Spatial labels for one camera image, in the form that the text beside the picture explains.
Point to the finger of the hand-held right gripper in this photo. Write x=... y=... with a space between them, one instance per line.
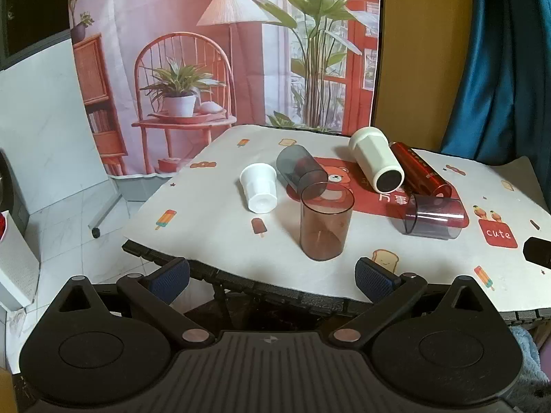
x=538 y=251

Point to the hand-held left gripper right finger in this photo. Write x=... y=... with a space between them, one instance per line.
x=373 y=278

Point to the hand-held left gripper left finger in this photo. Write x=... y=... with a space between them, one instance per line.
x=170 y=278

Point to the brown transparent cup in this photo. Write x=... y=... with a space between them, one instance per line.
x=326 y=228

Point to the grey transparent cup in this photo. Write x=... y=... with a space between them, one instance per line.
x=434 y=221
x=297 y=165

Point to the large white faceted cup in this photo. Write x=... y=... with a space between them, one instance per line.
x=374 y=157

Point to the small white ribbed cup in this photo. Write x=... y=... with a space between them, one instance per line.
x=258 y=189

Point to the printed white tablecloth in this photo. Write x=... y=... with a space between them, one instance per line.
x=206 y=223

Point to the black folding table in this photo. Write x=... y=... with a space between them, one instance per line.
x=301 y=299

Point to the blue fluffy cloth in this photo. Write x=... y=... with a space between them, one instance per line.
x=527 y=352

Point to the white box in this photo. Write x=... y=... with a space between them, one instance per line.
x=17 y=266

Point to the teal curtain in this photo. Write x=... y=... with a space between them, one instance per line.
x=495 y=94

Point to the red object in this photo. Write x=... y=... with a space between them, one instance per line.
x=2 y=226

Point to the white marble board on wheels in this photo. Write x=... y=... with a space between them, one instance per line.
x=43 y=116

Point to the printed room backdrop cloth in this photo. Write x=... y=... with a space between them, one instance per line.
x=258 y=73

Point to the dark framed panel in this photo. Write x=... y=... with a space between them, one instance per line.
x=34 y=8

